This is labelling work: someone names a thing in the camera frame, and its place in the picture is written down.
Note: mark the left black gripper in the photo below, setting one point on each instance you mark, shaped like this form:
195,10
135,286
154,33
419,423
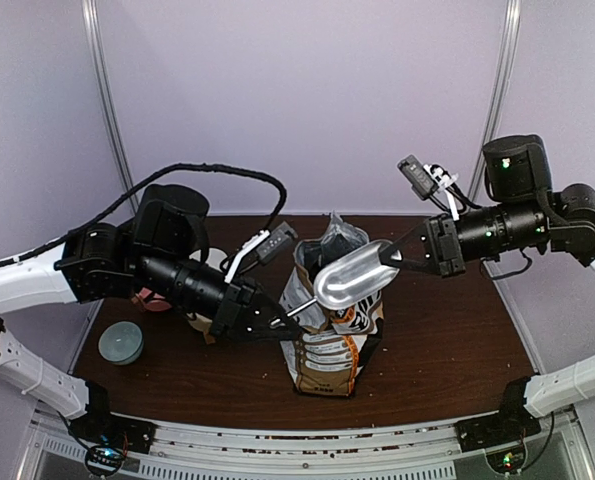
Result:
270,333

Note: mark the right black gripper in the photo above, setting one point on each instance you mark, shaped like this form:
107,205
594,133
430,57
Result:
450,264

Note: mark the metal food scoop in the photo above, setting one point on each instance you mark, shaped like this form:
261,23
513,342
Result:
349,279

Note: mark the pet food bag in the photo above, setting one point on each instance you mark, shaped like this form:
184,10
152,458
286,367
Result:
329,355

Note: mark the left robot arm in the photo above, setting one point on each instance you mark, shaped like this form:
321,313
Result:
163,248

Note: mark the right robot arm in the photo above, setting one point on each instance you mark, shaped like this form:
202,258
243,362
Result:
526,212

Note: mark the cream pet bowl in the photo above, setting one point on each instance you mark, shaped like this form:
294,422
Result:
201,324

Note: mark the pink pet bowl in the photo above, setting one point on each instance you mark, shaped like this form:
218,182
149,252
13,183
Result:
149,301

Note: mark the white ceramic bowl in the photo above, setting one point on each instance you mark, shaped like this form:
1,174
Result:
216,257

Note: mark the light blue ceramic bowl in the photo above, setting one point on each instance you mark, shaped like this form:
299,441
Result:
121,343

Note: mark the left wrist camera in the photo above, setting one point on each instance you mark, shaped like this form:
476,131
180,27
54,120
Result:
265,245

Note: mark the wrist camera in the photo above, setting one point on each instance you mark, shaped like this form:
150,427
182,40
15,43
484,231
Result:
431,183
265,245

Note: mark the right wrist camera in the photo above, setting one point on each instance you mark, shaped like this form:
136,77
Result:
431,183

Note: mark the front aluminium rail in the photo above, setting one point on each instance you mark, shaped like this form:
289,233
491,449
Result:
416,451

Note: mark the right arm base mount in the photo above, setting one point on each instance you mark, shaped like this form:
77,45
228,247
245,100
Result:
503,433

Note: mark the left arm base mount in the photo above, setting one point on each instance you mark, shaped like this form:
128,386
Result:
107,438

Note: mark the right metal frame post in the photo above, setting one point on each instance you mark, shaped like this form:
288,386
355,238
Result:
504,68

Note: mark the metal frame post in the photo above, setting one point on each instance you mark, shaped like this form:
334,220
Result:
504,68
93,32

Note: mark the left metal frame post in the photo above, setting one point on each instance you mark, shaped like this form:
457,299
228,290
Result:
93,32

